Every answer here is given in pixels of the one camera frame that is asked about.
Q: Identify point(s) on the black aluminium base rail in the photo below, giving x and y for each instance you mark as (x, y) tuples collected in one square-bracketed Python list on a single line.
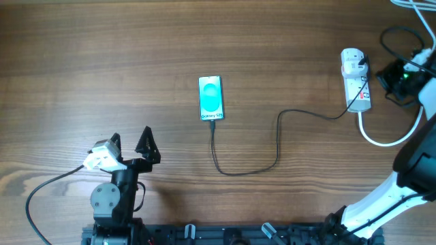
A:
[(207, 235)]

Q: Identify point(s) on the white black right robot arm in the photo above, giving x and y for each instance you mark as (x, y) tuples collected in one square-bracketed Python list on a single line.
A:
[(412, 182)]

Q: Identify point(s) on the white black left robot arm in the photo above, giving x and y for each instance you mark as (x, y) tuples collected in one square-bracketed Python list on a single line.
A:
[(113, 202)]

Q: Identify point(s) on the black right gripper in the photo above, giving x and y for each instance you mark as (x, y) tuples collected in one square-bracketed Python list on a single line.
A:
[(383, 76)]

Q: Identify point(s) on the white power strip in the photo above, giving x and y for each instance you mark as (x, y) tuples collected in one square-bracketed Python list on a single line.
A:
[(355, 70)]

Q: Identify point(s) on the blue screen smartphone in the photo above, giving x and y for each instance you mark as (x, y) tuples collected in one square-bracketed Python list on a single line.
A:
[(210, 98)]

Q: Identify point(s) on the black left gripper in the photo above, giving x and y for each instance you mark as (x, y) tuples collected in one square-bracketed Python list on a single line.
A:
[(143, 165)]

